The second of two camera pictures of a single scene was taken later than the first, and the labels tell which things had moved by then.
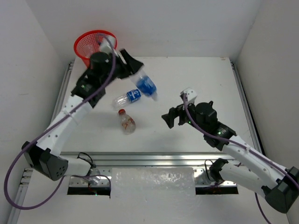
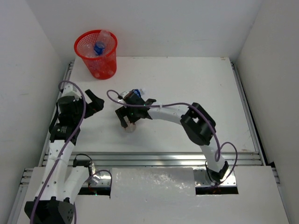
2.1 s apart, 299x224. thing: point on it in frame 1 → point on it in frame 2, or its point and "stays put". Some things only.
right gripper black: [174, 112] → [121, 112]
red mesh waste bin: [87, 43] stays put
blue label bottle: [145, 83] → [103, 39]
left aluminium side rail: [58, 106] stays put
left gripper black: [123, 66] → [88, 107]
